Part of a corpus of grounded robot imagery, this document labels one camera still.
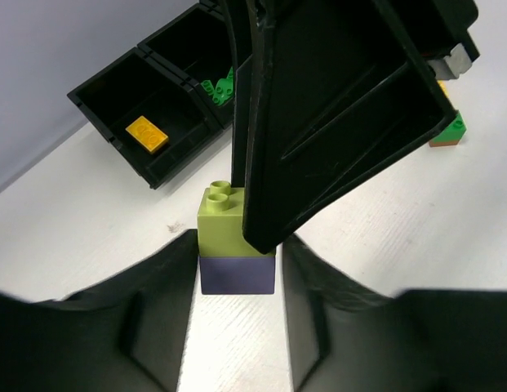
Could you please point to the yellow long lego brick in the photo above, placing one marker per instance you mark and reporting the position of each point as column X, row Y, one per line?
column 443, row 88

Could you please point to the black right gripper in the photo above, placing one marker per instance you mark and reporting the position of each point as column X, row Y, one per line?
column 437, row 26

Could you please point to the black compartment tray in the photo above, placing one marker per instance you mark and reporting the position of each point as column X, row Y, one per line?
column 161, row 79

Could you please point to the green lego in tray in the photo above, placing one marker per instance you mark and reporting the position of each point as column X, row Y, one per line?
column 219, row 93

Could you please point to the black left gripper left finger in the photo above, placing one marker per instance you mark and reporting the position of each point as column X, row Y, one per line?
column 126, row 333

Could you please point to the brown lego under yellow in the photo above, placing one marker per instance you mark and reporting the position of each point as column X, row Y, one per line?
column 445, row 143

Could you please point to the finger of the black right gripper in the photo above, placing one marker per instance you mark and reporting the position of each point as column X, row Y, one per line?
column 338, row 92

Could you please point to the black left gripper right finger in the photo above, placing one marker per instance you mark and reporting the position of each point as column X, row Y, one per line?
column 342, row 336

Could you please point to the dark green lego brick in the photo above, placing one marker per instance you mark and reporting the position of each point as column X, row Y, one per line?
column 230, row 74

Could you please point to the yellow curved lego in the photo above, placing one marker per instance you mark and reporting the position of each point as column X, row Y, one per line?
column 149, row 136

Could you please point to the green lego on yellow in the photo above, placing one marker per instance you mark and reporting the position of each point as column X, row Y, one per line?
column 453, row 132

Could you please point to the lime lego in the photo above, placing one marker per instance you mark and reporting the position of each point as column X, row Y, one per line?
column 219, row 223

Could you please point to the purple lego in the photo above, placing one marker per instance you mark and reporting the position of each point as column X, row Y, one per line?
column 252, row 275

